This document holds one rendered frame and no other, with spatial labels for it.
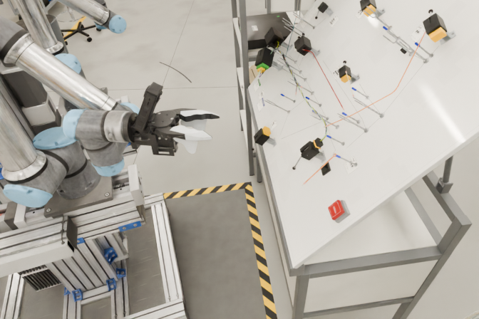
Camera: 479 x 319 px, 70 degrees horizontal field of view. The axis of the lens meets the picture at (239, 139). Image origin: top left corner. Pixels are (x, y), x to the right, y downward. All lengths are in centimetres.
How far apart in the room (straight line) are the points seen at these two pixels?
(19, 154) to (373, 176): 103
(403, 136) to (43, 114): 123
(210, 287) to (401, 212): 122
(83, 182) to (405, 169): 103
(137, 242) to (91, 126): 152
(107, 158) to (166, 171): 200
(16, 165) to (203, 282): 150
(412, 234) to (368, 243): 19
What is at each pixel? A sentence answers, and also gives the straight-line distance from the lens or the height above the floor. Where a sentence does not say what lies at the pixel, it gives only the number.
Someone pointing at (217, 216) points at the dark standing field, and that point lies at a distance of 254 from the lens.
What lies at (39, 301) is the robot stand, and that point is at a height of 21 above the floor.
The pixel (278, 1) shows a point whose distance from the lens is 432.
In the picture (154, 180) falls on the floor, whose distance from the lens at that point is 287.
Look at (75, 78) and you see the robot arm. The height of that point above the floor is 161.
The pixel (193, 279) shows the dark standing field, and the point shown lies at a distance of 233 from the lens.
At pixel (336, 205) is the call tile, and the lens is 121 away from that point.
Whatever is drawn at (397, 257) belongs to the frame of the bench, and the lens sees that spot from 154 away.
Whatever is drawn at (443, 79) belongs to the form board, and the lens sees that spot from 119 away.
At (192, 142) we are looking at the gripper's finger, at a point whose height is 157.
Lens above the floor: 207
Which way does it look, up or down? 43 degrees down
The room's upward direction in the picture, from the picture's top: 5 degrees counter-clockwise
